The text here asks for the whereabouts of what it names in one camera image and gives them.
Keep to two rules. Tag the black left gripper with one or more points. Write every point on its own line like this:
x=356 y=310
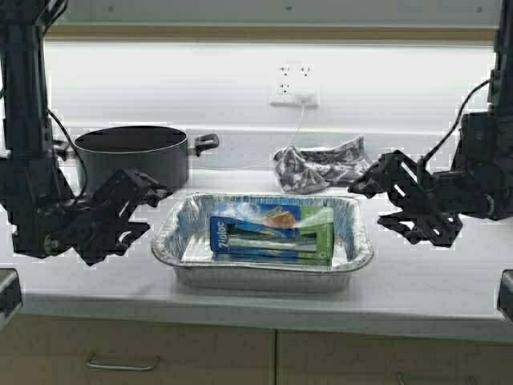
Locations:
x=101 y=225

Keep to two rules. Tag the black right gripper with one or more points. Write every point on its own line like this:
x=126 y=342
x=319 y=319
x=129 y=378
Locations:
x=421 y=219

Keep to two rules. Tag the aluminium foil tray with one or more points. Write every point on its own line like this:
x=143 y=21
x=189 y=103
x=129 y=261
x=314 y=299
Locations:
x=182 y=243

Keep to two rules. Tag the blue green Ziploc box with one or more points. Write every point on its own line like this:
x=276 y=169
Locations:
x=290 y=234

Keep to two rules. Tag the robot base right part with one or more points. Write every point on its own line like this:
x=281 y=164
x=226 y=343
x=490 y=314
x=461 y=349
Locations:
x=505 y=294

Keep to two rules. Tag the robot base left part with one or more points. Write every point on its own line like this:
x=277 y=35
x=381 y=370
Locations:
x=10 y=295

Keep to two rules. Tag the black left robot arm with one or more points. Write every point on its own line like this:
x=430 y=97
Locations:
x=48 y=218

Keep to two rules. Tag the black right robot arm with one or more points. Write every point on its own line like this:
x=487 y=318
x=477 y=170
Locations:
x=479 y=181

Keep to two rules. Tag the black cooking pot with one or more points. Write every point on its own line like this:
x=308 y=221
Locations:
x=158 y=151

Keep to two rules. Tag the grey patterned cloth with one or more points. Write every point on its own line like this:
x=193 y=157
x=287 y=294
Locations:
x=312 y=170

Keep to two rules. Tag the left wooden drawer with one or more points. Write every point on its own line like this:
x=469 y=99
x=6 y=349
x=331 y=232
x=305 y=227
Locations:
x=52 y=350

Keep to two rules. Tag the wooden drawer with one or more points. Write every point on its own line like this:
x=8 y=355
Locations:
x=52 y=350
x=329 y=358

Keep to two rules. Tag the middle wooden drawer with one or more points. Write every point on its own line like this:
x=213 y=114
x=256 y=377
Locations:
x=329 y=358

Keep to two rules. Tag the white wall outlet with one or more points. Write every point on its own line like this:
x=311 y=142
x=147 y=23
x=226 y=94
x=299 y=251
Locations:
x=296 y=85

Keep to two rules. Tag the left drawer handle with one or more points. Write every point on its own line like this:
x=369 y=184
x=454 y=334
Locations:
x=95 y=362

